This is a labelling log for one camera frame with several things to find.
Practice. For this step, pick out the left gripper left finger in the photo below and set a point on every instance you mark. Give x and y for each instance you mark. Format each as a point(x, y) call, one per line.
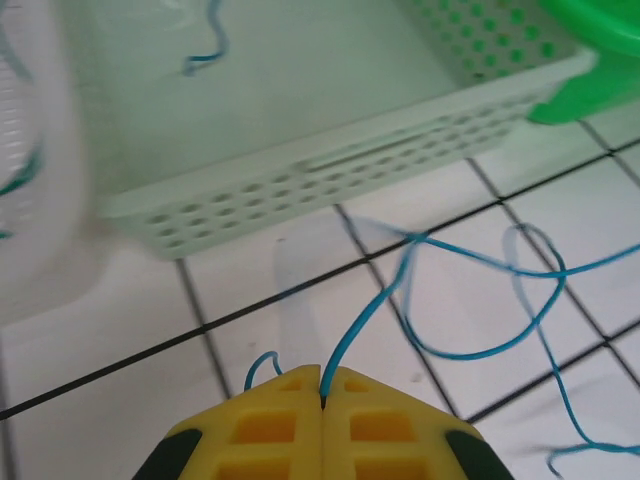
point(260, 430)

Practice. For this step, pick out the pale green plastic basket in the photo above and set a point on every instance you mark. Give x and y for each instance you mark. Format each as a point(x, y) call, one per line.
point(325, 165)

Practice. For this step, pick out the bright green plastic basket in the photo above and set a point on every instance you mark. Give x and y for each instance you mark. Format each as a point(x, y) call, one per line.
point(590, 95)

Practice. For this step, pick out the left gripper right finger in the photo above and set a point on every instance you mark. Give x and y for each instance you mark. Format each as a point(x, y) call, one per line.
point(390, 430)

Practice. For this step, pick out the white plastic basket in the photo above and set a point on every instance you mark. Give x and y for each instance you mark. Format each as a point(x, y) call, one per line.
point(55, 200)

